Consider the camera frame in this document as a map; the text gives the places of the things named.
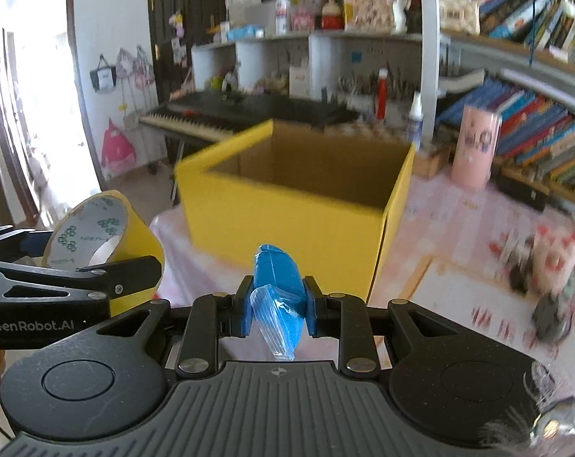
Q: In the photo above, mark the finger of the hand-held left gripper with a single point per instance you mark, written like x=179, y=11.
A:
x=16, y=238
x=125, y=273

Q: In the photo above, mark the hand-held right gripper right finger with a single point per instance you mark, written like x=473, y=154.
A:
x=310, y=309

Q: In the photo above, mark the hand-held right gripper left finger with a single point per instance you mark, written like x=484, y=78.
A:
x=244, y=309

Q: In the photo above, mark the yellow tape roll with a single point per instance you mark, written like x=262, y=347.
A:
x=142, y=238

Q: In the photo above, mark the blue plastic packet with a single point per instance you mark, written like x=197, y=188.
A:
x=275, y=271

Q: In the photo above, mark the yellow cardboard box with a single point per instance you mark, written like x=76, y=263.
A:
x=278, y=219

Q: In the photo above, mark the pink backpack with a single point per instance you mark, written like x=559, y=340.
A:
x=118, y=150

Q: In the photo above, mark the pink printed desk mat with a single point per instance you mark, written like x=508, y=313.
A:
x=459, y=228

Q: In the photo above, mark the dark tote bag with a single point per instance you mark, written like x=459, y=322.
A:
x=104, y=76

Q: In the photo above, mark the wooden chess box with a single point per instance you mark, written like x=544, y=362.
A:
x=432, y=162

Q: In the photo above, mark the black keyboard piano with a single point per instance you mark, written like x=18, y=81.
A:
x=249, y=107

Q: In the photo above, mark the white spray bottle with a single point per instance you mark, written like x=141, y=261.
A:
x=414, y=128

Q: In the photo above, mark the pink cylindrical container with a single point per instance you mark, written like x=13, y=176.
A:
x=475, y=162

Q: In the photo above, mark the red glue bottle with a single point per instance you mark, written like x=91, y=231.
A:
x=381, y=93

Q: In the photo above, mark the white red carton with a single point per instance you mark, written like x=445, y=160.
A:
x=299, y=81

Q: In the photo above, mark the white charger plug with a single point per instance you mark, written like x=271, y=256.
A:
x=556, y=259

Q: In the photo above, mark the white cubby shelf unit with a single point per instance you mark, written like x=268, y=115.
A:
x=335, y=50

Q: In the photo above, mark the blue tissue pack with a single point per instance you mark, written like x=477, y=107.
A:
x=242, y=33

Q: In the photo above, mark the white fluffy pendant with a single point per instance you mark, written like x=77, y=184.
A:
x=554, y=421

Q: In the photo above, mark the dark lattice door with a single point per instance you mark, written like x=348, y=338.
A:
x=187, y=9

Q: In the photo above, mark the long row of books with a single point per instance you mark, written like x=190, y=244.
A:
x=530, y=128

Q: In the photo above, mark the white bottle blue cap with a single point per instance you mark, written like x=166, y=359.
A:
x=282, y=9

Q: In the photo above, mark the floral ceramic figurine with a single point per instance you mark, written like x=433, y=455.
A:
x=373, y=2

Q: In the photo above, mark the white quilted handbag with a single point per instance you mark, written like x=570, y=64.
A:
x=459, y=9

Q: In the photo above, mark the shelf row of books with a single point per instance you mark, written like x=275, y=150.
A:
x=520, y=4

